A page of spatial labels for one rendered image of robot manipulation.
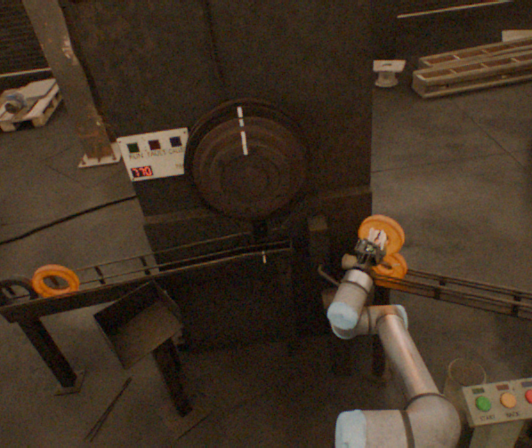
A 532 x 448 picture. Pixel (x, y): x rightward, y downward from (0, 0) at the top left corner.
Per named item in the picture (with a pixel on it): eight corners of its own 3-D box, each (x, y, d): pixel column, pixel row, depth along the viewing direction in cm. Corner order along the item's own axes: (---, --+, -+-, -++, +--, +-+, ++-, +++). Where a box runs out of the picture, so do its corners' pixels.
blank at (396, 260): (382, 281, 179) (379, 286, 177) (360, 252, 176) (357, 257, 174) (415, 274, 167) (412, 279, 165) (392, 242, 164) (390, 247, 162)
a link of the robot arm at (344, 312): (325, 323, 140) (325, 310, 132) (340, 290, 146) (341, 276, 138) (353, 334, 137) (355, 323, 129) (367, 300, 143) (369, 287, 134)
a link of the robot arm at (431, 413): (480, 434, 82) (401, 296, 148) (411, 435, 83) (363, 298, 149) (479, 486, 85) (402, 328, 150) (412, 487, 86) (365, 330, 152)
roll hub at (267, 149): (218, 212, 165) (202, 144, 148) (292, 201, 165) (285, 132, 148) (217, 220, 161) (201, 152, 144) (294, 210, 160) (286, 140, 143)
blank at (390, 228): (358, 212, 155) (355, 217, 153) (403, 217, 147) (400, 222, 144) (363, 247, 163) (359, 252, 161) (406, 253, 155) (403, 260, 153)
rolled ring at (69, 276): (76, 303, 197) (78, 298, 199) (78, 273, 186) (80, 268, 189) (32, 297, 193) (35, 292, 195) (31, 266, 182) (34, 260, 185)
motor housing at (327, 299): (325, 357, 223) (319, 282, 191) (367, 351, 223) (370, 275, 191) (329, 380, 213) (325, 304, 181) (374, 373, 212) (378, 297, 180)
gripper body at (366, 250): (382, 240, 142) (369, 271, 136) (384, 255, 148) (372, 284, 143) (359, 235, 145) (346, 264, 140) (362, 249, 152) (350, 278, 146)
